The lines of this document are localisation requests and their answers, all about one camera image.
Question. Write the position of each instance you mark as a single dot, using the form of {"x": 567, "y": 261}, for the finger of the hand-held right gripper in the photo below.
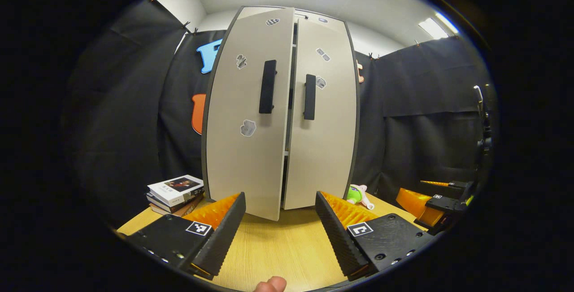
{"x": 444, "y": 203}
{"x": 457, "y": 184}

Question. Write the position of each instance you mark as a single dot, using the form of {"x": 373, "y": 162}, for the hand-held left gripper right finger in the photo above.
{"x": 336, "y": 238}

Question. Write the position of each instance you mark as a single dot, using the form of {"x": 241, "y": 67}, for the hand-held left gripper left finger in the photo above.
{"x": 224, "y": 233}

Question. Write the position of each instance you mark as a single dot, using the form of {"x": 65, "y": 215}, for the white shoe cabinet door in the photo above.
{"x": 233, "y": 162}
{"x": 323, "y": 157}

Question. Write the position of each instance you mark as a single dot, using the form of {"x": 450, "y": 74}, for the white shoe cabinet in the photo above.
{"x": 314, "y": 17}

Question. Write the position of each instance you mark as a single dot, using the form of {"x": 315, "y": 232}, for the black backdrop cloth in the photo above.
{"x": 426, "y": 148}

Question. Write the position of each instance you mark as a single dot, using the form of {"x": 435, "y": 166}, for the green and white toy figure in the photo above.
{"x": 354, "y": 193}

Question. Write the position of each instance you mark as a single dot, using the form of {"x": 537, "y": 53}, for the brown cover book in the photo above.
{"x": 179, "y": 211}

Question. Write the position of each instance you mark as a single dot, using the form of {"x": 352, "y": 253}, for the white cover book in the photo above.
{"x": 172, "y": 189}

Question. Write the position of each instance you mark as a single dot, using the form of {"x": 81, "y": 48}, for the dark cover book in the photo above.
{"x": 154, "y": 202}

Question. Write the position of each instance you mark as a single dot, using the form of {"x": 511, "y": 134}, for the small ceiling light panel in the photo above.
{"x": 437, "y": 25}

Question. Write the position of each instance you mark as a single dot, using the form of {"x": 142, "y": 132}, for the black camera stand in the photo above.
{"x": 484, "y": 139}

